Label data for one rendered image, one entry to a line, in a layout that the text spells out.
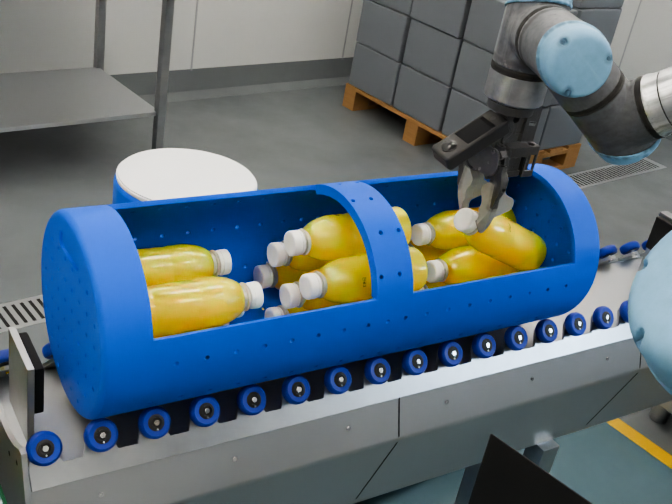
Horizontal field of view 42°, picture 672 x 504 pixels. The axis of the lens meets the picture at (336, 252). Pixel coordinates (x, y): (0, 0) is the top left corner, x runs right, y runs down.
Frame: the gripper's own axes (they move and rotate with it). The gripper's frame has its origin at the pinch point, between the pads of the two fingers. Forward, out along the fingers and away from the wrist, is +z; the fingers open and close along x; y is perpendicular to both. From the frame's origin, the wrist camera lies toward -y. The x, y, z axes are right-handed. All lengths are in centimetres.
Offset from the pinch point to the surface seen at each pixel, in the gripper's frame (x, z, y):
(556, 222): 2.5, 4.8, 23.7
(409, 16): 299, 53, 213
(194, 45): 364, 91, 116
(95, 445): -6, 23, -62
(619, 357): -7, 32, 42
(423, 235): 9.1, 7.9, -0.6
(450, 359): -5.9, 23.4, -1.7
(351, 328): -8.8, 10.2, -26.1
